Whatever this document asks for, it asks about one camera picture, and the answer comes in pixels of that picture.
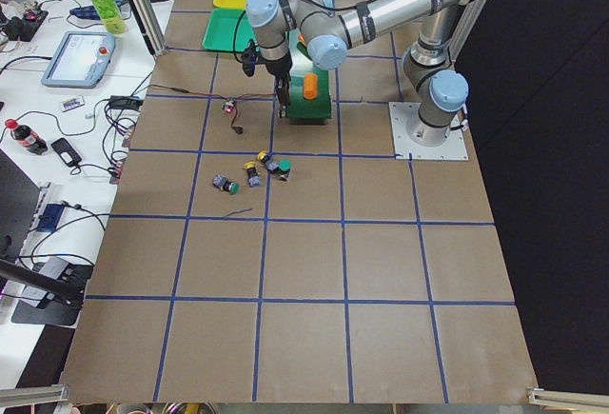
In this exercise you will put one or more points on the green drink bottle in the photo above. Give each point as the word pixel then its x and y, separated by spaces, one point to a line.
pixel 110 15

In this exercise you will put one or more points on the lone green push button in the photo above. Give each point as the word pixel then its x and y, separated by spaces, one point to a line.
pixel 224 184

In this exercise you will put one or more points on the yellow push button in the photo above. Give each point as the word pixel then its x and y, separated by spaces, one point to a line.
pixel 252 175
pixel 268 162

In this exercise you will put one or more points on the aluminium frame post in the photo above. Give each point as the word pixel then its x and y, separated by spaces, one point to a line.
pixel 149 26

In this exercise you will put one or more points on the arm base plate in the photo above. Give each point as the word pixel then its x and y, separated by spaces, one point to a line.
pixel 414 140

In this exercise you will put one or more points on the cola bottle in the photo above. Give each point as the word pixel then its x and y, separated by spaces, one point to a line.
pixel 26 137

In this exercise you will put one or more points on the teach pendant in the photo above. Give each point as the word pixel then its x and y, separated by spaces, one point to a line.
pixel 80 60

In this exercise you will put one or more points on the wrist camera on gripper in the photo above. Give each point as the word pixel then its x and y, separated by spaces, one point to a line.
pixel 249 58

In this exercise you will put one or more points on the plain orange cylinder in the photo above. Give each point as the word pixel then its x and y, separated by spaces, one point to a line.
pixel 310 86

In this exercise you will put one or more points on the green conveyor belt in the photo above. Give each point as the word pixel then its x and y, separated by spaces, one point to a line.
pixel 300 109

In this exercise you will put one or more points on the green tray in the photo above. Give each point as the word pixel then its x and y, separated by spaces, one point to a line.
pixel 224 34

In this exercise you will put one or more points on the black power adapter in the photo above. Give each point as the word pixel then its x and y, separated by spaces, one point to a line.
pixel 124 102

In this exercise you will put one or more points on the small controller circuit board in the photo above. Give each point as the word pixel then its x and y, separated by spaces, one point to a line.
pixel 229 106

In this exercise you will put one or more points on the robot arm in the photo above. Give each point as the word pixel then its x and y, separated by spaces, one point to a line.
pixel 330 32

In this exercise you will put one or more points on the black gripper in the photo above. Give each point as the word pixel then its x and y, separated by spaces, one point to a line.
pixel 278 68

